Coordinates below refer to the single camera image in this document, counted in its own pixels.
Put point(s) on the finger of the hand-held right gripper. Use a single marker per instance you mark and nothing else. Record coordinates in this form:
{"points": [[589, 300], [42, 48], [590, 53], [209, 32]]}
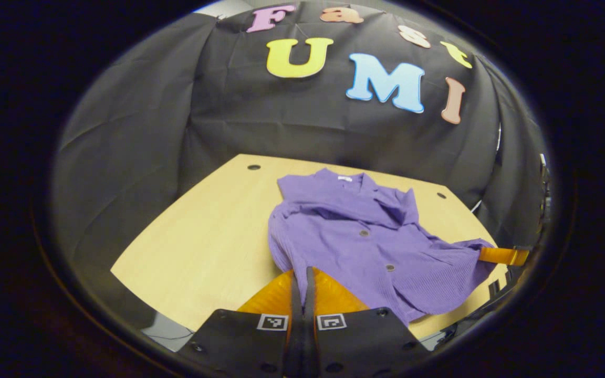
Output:
{"points": [[499, 255]]}

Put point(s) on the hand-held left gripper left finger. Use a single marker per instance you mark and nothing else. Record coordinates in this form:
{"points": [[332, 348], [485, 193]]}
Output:
{"points": [[296, 325]]}

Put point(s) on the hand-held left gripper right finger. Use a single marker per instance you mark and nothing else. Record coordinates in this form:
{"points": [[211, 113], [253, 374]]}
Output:
{"points": [[310, 325]]}

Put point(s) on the purple button shirt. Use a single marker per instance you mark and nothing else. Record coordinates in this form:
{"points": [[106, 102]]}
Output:
{"points": [[365, 247]]}

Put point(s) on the black backdrop cloth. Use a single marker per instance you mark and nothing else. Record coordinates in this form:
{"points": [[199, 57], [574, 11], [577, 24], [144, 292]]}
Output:
{"points": [[281, 121]]}

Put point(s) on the black table bracket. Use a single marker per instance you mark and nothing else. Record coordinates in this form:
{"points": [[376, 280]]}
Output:
{"points": [[448, 332], [494, 287]]}

